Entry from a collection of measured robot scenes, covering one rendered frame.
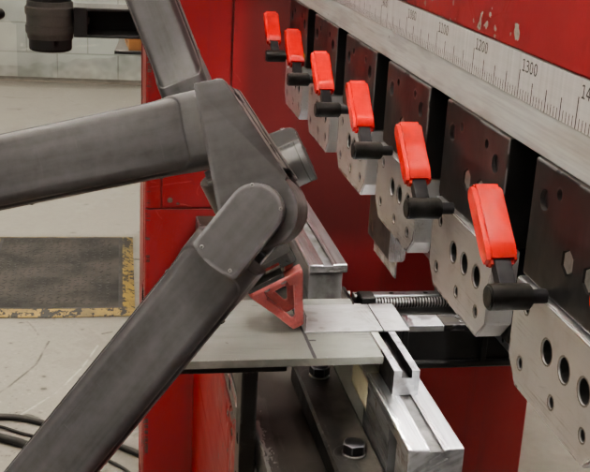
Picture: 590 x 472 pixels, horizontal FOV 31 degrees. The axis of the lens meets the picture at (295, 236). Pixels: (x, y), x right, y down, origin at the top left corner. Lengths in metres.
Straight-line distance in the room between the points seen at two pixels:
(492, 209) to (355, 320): 0.60
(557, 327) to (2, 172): 0.42
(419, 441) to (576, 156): 0.50
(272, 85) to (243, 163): 1.32
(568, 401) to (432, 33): 0.41
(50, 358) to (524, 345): 2.93
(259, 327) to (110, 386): 0.50
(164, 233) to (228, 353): 0.94
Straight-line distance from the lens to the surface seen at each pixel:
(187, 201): 2.12
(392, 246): 1.23
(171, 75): 1.22
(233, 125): 0.77
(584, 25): 0.70
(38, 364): 3.56
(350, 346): 1.25
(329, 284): 1.63
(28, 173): 0.82
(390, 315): 1.35
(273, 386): 1.43
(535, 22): 0.77
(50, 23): 2.59
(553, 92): 0.73
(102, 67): 8.30
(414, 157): 0.92
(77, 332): 3.78
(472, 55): 0.88
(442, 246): 0.93
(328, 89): 1.29
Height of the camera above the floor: 1.51
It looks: 18 degrees down
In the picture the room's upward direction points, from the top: 3 degrees clockwise
